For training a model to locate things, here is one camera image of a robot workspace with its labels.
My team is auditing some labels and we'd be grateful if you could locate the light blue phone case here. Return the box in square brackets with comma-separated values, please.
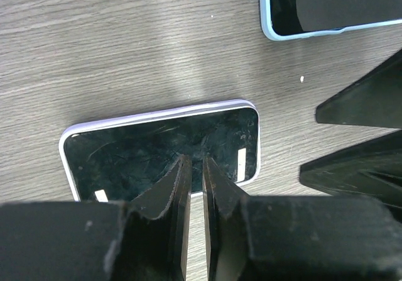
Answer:
[257, 0, 402, 41]

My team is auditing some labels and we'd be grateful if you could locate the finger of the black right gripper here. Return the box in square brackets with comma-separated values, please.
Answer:
[315, 51, 401, 129]
[300, 130, 401, 221]

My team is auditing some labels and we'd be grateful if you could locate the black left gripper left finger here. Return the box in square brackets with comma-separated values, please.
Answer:
[1, 156, 192, 280]

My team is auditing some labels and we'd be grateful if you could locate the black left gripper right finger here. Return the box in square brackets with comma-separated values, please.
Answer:
[203, 157, 401, 280]

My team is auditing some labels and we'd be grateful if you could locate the lavender phone case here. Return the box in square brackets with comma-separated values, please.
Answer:
[58, 98, 261, 202]

